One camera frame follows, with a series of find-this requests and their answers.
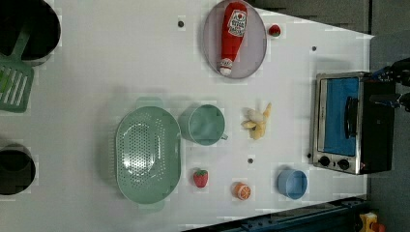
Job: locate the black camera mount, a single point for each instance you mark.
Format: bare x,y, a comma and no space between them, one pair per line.
397,73

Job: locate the grey round plate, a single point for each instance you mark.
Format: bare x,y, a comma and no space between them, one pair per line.
252,51

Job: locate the black cylindrical utensil holder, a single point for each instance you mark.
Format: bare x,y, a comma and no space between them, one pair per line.
43,25

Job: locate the green mug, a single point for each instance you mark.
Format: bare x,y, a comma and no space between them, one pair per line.
203,124

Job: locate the black round container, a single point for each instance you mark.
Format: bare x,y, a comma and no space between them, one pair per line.
17,169

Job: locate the green slotted spatula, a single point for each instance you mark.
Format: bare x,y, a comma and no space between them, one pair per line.
16,76

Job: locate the black toaster oven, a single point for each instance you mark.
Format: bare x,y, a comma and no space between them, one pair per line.
352,134

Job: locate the yellow orange toy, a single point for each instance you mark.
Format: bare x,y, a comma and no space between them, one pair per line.
371,224

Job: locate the red plush ketchup bottle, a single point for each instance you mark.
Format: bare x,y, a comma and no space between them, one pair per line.
232,33

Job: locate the green oval colander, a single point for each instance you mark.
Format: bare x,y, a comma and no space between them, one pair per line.
148,154

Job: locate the yellow plush peeled banana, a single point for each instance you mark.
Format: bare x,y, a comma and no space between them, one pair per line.
257,122

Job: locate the small red plush strawberry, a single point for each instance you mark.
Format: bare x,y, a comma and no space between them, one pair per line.
274,30

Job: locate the blue bowl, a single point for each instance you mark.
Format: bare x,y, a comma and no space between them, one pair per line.
292,183

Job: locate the orange plush slice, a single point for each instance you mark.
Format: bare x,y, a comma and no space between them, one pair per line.
241,191

